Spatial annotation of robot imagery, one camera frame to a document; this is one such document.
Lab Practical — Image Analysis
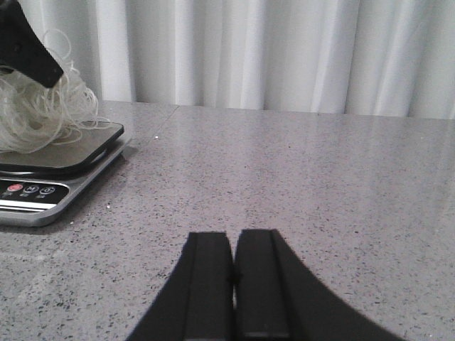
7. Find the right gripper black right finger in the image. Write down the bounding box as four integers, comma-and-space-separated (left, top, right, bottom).
235, 229, 399, 340

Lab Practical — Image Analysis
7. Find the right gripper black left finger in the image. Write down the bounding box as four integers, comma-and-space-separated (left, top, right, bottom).
127, 232, 233, 340

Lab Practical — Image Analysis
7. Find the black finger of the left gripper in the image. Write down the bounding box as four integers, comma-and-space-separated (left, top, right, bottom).
1, 1, 63, 88

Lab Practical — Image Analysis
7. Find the white vermicelli noodle bundle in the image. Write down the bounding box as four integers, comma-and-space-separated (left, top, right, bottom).
1, 28, 111, 153

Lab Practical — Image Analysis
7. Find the black silver kitchen scale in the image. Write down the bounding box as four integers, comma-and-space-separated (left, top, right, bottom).
1, 122, 131, 227

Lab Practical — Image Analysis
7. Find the white pleated curtain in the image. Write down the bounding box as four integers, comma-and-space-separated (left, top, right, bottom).
21, 1, 454, 119

